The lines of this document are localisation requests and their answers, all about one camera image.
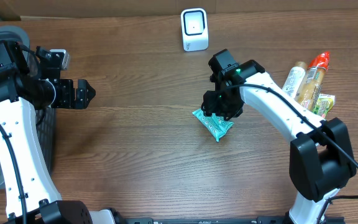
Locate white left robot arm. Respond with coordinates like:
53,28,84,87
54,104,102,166
0,40,119,224

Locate teal snack packet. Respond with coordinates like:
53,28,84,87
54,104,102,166
193,109,234,142

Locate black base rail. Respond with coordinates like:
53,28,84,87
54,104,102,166
126,216,346,224

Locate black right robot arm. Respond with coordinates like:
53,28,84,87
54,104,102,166
201,49,356,223

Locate green tea packet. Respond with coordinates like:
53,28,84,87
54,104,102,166
312,93,336,118

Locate orange spaghetti packet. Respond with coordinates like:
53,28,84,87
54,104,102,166
295,51,330,111

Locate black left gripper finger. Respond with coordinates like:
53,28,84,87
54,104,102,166
76,79,96,93
75,90,96,109

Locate white barcode scanner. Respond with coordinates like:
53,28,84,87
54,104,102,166
180,8,209,52

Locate white tube with gold cap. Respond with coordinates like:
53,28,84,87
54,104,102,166
282,61,308,98

